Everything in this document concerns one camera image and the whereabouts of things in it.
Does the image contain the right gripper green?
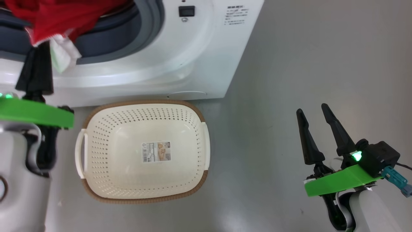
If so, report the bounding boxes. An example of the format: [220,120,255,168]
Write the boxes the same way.
[296,103,383,198]

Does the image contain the teal camera cable connector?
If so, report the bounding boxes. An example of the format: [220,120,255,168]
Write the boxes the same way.
[381,166,412,198]

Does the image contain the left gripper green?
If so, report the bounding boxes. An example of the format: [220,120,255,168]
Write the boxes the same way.
[0,41,75,130]

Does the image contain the white front-load washing machine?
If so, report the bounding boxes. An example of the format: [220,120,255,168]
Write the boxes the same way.
[0,0,265,107]

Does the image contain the basket product label sticker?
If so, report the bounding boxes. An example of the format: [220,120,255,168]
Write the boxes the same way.
[141,140,172,163]

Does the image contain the cream basket with brown rim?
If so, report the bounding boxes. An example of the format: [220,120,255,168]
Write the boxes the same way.
[75,99,211,204]

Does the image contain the red garment with white trim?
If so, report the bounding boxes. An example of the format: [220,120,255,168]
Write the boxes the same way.
[5,0,134,74]

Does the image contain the black text warning label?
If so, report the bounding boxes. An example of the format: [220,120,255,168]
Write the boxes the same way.
[224,5,247,26]

